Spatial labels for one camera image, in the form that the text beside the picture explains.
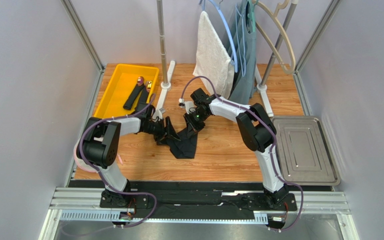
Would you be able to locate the teal grey shirt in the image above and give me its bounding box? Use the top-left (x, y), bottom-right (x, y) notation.
top-left (229, 0), bottom-right (257, 105)

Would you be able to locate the blue clothes hanger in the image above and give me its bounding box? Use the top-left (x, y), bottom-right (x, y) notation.
top-left (209, 0), bottom-right (240, 73)

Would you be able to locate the black paper napkin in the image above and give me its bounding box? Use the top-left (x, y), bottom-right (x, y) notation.
top-left (161, 128), bottom-right (198, 159)

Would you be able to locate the white mesh bag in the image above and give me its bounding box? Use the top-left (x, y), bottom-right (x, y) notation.
top-left (73, 139), bottom-right (124, 174)

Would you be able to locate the green clothes hanger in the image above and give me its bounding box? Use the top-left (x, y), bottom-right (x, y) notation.
top-left (246, 0), bottom-right (259, 34)

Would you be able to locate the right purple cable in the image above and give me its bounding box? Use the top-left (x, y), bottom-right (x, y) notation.
top-left (180, 75), bottom-right (304, 233)

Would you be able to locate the beige clothes hanger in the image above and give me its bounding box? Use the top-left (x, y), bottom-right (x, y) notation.
top-left (252, 0), bottom-right (296, 75)

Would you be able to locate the left white rack foot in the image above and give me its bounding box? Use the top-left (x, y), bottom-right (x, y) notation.
top-left (152, 60), bottom-right (176, 120)

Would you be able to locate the rolled black napkin left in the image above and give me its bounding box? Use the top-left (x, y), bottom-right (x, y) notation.
top-left (123, 76), bottom-right (145, 110)

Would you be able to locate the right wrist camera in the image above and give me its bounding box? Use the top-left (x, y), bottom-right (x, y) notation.
top-left (178, 98), bottom-right (196, 114)

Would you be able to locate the right rack pole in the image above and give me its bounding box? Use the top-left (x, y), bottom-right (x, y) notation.
top-left (260, 0), bottom-right (299, 86)

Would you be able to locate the light blue wire hanger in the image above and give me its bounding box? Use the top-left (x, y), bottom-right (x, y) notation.
top-left (235, 5), bottom-right (247, 77)

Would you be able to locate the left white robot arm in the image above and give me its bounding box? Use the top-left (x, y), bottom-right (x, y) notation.
top-left (73, 103), bottom-right (181, 208)

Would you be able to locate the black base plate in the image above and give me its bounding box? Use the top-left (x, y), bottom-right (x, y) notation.
top-left (68, 179), bottom-right (333, 221)

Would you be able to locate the left rack pole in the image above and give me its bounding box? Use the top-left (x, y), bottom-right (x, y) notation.
top-left (156, 0), bottom-right (171, 90)

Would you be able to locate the white towel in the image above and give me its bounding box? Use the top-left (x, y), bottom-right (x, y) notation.
top-left (193, 11), bottom-right (235, 99)

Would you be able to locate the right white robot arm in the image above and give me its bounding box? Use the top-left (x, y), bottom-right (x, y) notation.
top-left (183, 88), bottom-right (288, 208)

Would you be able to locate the steel tray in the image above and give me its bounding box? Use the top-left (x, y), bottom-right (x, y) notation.
top-left (272, 115), bottom-right (341, 186)

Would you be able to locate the yellow plastic bin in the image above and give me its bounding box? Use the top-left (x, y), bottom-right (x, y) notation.
top-left (93, 63), bottom-right (160, 119)

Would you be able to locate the rolled black napkin right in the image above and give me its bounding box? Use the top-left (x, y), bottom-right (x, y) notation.
top-left (134, 81), bottom-right (153, 112)

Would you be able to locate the rack pole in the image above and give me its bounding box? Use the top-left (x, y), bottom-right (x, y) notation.
top-left (260, 0), bottom-right (299, 86)
top-left (156, 0), bottom-right (171, 90)

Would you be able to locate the rolled black napkin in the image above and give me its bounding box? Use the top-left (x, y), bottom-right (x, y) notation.
top-left (123, 76), bottom-right (145, 110)
top-left (134, 81), bottom-right (153, 112)

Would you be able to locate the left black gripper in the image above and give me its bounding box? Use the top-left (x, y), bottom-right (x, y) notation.
top-left (143, 116), bottom-right (181, 147)

